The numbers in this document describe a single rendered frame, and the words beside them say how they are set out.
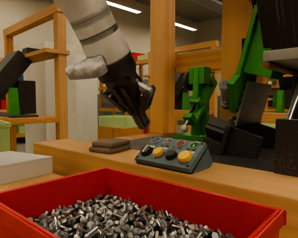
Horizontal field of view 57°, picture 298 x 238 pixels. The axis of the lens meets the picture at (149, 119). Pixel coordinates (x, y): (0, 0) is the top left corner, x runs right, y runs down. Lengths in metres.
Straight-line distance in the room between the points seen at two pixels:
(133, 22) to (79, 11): 9.90
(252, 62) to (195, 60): 0.64
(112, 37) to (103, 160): 0.35
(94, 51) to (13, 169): 0.39
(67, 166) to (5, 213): 0.51
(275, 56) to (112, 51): 0.27
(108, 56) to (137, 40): 9.88
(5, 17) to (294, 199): 7.84
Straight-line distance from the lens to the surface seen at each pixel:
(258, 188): 0.50
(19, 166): 0.74
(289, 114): 0.61
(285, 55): 0.52
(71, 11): 0.46
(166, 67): 1.36
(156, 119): 1.37
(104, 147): 0.76
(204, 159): 0.59
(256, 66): 0.73
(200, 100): 1.03
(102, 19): 0.47
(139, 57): 6.82
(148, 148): 0.62
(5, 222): 0.37
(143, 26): 10.69
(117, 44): 0.47
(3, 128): 1.18
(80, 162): 0.80
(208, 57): 1.32
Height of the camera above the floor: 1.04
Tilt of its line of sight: 4 degrees down
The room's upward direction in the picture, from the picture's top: straight up
